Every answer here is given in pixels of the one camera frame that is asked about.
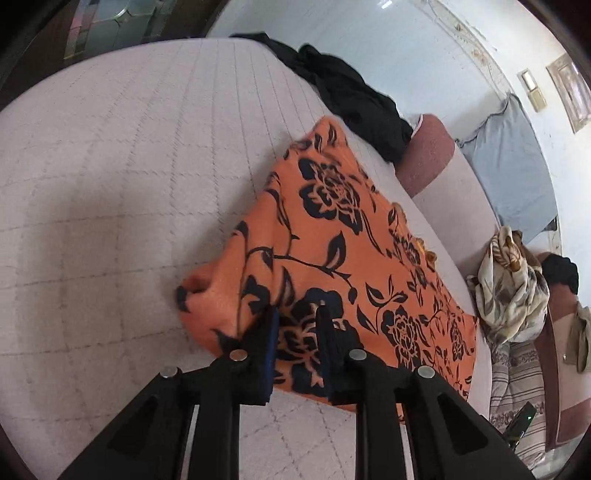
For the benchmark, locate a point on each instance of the small black garment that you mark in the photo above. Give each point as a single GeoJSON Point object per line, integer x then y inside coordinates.
{"type": "Point", "coordinates": [561, 270]}

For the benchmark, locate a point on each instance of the grey pillow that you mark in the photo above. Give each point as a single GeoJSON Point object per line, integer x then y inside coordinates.
{"type": "Point", "coordinates": [508, 161]}

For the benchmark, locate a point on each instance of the beige wall switch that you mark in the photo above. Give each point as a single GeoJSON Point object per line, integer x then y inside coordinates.
{"type": "Point", "coordinates": [533, 90]}

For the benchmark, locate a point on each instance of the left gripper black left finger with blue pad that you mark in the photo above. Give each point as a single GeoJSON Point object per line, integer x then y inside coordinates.
{"type": "Point", "coordinates": [186, 424]}

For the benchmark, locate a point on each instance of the beige patterned scarf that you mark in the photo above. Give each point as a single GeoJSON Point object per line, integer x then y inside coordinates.
{"type": "Point", "coordinates": [510, 291]}

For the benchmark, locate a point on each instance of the striped grey cloth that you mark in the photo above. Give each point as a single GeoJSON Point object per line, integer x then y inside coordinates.
{"type": "Point", "coordinates": [517, 379]}

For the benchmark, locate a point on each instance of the maroon pink blanket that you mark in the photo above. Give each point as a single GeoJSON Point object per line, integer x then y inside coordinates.
{"type": "Point", "coordinates": [567, 393]}

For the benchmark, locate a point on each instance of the framed wall picture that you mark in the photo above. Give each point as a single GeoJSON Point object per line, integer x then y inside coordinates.
{"type": "Point", "coordinates": [573, 91]}

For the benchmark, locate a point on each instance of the stained glass wooden door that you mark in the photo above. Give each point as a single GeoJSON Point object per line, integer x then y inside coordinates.
{"type": "Point", "coordinates": [40, 38]}

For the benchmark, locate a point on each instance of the olive green cloth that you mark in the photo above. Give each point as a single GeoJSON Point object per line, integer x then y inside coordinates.
{"type": "Point", "coordinates": [578, 345]}

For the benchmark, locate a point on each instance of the pink and maroon pillow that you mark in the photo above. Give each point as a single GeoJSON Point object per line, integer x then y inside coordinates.
{"type": "Point", "coordinates": [444, 187]}

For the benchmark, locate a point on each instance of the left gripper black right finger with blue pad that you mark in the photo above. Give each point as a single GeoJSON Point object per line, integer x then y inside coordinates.
{"type": "Point", "coordinates": [409, 424]}

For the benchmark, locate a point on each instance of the orange black floral garment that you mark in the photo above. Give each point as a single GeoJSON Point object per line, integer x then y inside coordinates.
{"type": "Point", "coordinates": [321, 234]}

